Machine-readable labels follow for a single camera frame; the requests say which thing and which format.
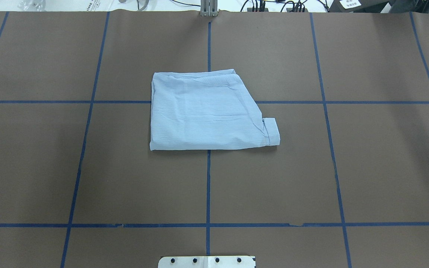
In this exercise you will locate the light blue striped shirt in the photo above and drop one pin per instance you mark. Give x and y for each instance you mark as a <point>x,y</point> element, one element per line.
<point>206,111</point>

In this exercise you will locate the white mounting plate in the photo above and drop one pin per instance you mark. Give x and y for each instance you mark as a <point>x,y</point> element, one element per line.
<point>242,261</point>

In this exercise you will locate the aluminium frame post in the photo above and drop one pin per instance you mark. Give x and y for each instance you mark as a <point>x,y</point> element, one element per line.
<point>209,8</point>

